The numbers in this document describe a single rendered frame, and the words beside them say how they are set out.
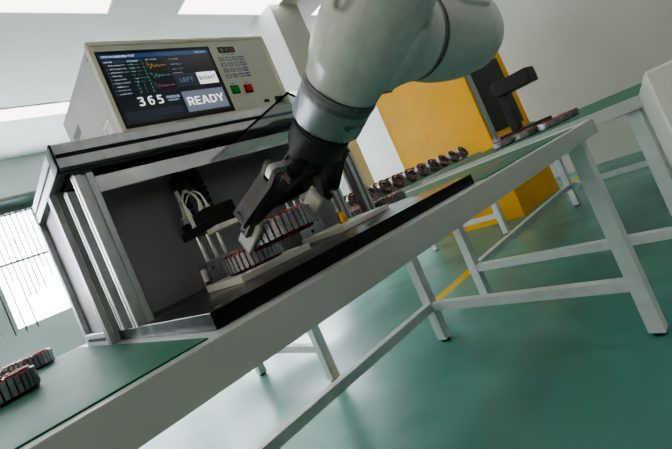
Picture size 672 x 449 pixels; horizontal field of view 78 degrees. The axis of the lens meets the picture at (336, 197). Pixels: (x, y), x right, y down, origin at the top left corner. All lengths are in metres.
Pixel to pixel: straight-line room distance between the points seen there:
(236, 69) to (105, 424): 0.85
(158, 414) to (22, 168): 7.14
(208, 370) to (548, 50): 5.75
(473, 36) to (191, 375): 0.47
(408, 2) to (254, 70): 0.77
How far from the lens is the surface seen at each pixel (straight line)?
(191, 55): 1.07
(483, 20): 0.56
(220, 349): 0.48
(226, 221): 0.81
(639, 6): 5.79
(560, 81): 5.96
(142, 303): 0.81
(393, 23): 0.41
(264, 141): 1.00
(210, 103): 1.02
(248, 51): 1.16
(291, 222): 0.60
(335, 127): 0.47
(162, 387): 0.46
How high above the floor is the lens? 0.83
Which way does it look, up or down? 1 degrees up
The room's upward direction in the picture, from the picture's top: 24 degrees counter-clockwise
